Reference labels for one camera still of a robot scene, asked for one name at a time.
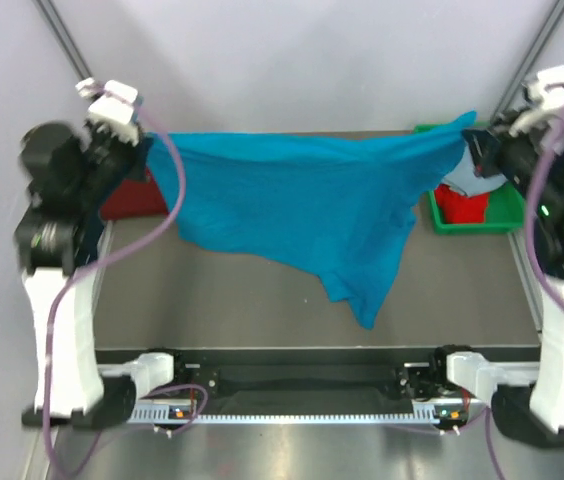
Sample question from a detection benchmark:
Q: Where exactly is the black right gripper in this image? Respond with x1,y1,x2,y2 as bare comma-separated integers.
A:
462,104,564,213

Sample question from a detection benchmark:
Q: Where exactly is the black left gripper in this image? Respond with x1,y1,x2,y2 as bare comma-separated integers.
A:
74,115,152,208

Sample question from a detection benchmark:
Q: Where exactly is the blue t shirt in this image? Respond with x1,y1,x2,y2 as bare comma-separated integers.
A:
148,112,476,329

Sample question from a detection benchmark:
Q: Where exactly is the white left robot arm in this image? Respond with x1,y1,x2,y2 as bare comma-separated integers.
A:
14,120,189,431

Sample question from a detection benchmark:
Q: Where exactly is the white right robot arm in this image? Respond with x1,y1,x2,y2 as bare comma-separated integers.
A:
428,113,564,449

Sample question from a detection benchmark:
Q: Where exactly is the dark red folded t shirt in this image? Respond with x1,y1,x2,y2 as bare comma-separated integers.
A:
100,169,169,221

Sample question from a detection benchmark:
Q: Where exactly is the grey t shirt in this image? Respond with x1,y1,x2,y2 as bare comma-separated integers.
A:
442,148,506,197

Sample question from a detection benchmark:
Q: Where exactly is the green plastic bin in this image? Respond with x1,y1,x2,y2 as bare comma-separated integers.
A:
413,121,528,235

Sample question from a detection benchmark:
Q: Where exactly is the red t shirt in bin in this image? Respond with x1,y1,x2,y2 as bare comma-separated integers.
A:
434,184,490,224

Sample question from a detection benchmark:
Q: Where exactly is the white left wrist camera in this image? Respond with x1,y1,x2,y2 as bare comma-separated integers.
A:
75,78,143,146

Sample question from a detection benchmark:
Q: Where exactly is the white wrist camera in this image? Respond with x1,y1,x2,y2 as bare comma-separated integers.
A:
75,78,143,146
508,65,564,137

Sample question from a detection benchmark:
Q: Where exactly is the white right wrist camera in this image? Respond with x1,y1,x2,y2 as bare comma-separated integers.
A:
508,65,564,137

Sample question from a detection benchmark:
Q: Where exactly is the right aluminium corner post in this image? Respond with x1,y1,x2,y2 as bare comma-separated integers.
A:
489,0,564,121

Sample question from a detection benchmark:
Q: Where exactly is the aluminium corner post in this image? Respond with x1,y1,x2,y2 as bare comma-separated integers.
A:
33,0,93,80
489,0,564,121

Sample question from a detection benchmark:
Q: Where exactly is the left aluminium corner post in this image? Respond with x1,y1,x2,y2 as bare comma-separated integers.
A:
33,0,93,80

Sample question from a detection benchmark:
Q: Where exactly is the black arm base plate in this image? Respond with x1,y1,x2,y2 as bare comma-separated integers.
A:
175,364,440,401

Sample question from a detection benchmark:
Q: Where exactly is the aluminium front rail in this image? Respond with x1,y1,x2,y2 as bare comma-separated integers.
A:
96,362,543,426

